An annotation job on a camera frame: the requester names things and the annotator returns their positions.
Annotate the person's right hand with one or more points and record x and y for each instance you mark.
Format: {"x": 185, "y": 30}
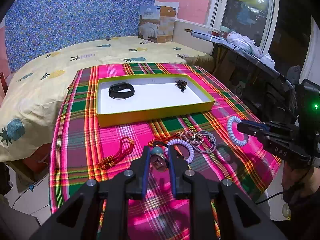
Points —
{"x": 297, "y": 176}

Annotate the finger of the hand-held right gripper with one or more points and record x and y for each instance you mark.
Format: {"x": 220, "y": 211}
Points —
{"x": 250, "y": 132}
{"x": 255, "y": 125}

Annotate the cluttered side table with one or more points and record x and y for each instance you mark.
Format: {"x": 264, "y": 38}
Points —
{"x": 250, "y": 62}

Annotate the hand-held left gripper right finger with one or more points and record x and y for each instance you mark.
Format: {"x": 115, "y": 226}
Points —
{"x": 172, "y": 172}

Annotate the white plastic bag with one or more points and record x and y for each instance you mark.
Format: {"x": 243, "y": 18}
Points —
{"x": 242, "y": 42}

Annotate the blue floral headboard cloth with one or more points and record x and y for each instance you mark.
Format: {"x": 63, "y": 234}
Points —
{"x": 75, "y": 17}

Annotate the yellow shallow cardboard box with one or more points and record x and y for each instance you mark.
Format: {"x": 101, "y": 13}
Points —
{"x": 150, "y": 100}

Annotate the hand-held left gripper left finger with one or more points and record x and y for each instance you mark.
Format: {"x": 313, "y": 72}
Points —
{"x": 147, "y": 175}

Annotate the cardboard bedding package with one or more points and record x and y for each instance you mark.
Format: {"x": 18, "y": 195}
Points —
{"x": 156, "y": 25}

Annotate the window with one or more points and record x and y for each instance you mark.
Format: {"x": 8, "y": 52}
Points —
{"x": 245, "y": 7}

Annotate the black fitness band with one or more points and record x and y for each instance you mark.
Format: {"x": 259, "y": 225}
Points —
{"x": 120, "y": 96}

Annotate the pink green plaid cloth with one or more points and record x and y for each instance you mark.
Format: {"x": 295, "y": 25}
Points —
{"x": 120, "y": 135}

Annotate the yellow pineapple print bedsheet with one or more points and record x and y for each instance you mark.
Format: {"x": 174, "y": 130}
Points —
{"x": 50, "y": 85}

